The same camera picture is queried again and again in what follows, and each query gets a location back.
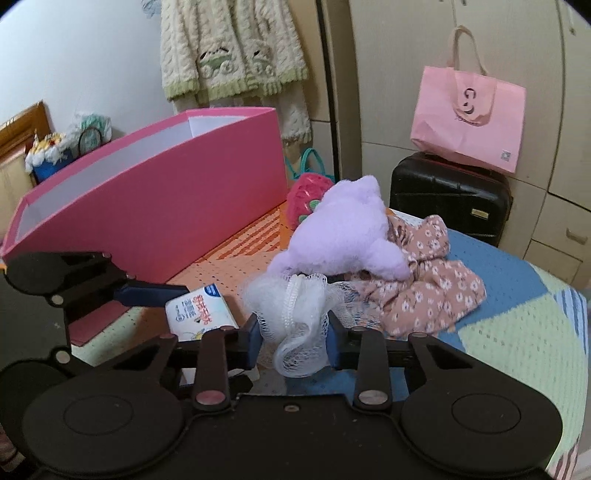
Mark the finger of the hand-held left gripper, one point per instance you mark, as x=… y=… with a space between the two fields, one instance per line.
x=76 y=367
x=152 y=291

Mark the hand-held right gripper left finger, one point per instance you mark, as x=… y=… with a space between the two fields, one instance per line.
x=253 y=341

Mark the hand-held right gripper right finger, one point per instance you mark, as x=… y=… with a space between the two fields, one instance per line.
x=333 y=344

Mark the white mesh bath sponge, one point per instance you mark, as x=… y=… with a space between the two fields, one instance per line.
x=295 y=332

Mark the white tissue pack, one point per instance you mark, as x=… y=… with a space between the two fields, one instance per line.
x=198 y=314

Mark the pink cardboard box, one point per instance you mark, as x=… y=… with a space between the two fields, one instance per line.
x=161 y=194

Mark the pink floral scrunchie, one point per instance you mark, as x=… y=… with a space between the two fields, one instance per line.
x=429 y=286

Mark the purple plush toy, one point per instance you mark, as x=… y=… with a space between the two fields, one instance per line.
x=341 y=230

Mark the red plush toy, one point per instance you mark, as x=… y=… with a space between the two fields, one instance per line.
x=304 y=198

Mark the blue tub with white fluff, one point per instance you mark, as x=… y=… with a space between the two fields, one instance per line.
x=46 y=170

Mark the patchwork blanket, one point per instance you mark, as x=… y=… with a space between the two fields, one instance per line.
x=508 y=332

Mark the green and white packet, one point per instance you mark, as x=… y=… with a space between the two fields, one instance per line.
x=99 y=122

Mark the black suitcase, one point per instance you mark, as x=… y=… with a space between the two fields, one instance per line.
x=443 y=198

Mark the wooden cabinet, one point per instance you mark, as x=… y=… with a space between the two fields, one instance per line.
x=25 y=121

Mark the pink tote bag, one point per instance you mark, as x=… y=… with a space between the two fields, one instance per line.
x=461 y=134

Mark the fluffy cream pajama jacket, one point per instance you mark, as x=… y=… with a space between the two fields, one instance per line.
x=231 y=37

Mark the beige wardrobe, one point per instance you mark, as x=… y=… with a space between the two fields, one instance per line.
x=378 y=69

